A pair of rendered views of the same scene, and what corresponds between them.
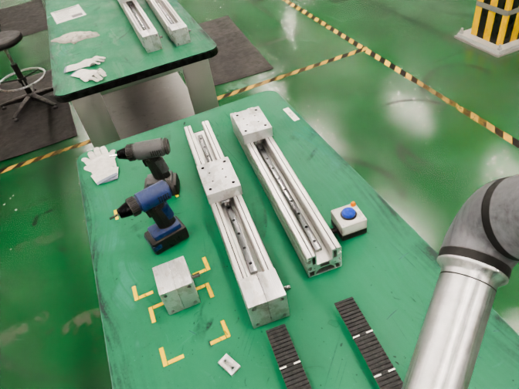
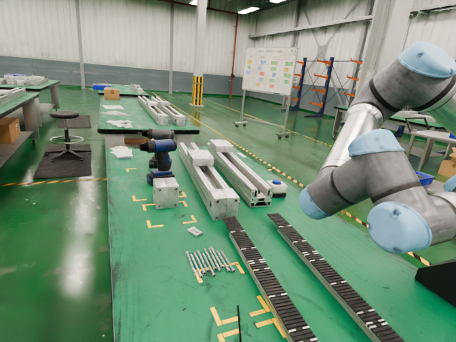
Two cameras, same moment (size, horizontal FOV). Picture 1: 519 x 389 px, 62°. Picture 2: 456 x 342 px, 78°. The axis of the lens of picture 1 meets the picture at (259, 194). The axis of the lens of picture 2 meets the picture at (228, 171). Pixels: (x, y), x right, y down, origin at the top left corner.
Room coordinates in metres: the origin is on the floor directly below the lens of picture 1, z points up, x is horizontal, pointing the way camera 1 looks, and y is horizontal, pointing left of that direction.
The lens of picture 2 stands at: (-0.37, 0.18, 1.32)
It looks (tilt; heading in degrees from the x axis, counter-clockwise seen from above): 19 degrees down; 351
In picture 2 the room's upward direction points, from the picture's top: 5 degrees clockwise
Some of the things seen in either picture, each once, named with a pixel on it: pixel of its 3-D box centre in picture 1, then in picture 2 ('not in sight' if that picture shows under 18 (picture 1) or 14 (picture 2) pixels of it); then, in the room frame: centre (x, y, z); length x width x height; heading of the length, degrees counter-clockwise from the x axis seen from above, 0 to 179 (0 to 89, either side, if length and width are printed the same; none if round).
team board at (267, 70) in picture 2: not in sight; (265, 91); (6.47, -1.58, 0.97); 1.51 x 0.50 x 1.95; 36
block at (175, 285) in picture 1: (180, 283); (168, 192); (0.74, 0.26, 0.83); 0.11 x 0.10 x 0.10; 104
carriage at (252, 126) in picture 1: (252, 127); (220, 147); (1.37, -0.02, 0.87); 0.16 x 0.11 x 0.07; 11
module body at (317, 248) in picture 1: (276, 176); (232, 167); (1.12, -0.07, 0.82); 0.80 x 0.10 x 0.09; 11
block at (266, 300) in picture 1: (268, 296); (225, 203); (0.65, 0.03, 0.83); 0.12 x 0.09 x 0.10; 101
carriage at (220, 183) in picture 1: (219, 182); (199, 159); (1.09, 0.12, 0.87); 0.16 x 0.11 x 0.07; 11
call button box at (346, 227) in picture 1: (345, 221); (274, 188); (0.87, -0.24, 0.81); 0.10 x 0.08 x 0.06; 101
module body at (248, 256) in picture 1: (222, 194); (199, 168); (1.09, 0.12, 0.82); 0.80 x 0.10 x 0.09; 11
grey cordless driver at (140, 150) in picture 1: (146, 169); (155, 148); (1.21, 0.37, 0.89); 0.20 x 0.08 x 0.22; 89
